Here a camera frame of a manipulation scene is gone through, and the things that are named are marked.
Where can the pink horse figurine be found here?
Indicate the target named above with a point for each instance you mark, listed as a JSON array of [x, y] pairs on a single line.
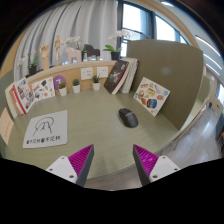
[[72, 54]]

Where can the colourful photo cover magazine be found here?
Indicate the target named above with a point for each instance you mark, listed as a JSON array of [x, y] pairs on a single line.
[[24, 95]]

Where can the white folder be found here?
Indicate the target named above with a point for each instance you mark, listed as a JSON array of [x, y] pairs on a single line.
[[8, 96]]

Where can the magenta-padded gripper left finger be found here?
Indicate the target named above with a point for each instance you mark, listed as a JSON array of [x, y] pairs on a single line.
[[63, 166]]

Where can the white wall socket plate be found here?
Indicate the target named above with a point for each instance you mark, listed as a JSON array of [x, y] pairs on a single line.
[[102, 72], [86, 73]]

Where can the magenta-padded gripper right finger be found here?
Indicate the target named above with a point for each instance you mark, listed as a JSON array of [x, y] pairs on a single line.
[[161, 166]]

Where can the black cover book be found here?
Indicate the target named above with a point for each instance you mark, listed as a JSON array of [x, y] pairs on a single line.
[[115, 77]]

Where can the black horse figurine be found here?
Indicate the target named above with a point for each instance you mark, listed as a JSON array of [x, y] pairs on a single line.
[[91, 51]]

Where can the wooden mannequin figure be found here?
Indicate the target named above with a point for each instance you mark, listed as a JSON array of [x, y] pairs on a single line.
[[58, 46]]

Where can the large white sticker sheet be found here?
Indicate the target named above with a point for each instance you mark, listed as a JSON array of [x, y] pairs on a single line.
[[151, 96]]

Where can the white mouse pad line drawing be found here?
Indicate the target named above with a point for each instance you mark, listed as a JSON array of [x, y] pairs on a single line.
[[46, 130]]

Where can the red-edged magazine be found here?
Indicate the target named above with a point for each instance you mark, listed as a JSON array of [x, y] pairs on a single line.
[[15, 100]]

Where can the peach paper card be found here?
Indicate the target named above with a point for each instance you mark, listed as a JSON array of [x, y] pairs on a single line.
[[6, 126]]

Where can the small succulent in white pot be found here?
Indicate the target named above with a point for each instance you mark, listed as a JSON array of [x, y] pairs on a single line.
[[62, 91], [76, 88], [96, 86]]

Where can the grey pleated curtain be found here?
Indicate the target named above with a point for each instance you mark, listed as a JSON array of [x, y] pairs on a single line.
[[83, 23]]

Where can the black computer mouse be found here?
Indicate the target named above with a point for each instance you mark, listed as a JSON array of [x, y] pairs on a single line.
[[128, 118]]

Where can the wooden hand model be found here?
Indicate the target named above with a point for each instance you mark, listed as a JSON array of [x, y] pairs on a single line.
[[45, 55]]

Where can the purple round number sign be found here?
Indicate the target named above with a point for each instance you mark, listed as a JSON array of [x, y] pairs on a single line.
[[58, 79]]

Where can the dark-framed window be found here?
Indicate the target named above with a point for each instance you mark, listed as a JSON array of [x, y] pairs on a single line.
[[133, 20]]

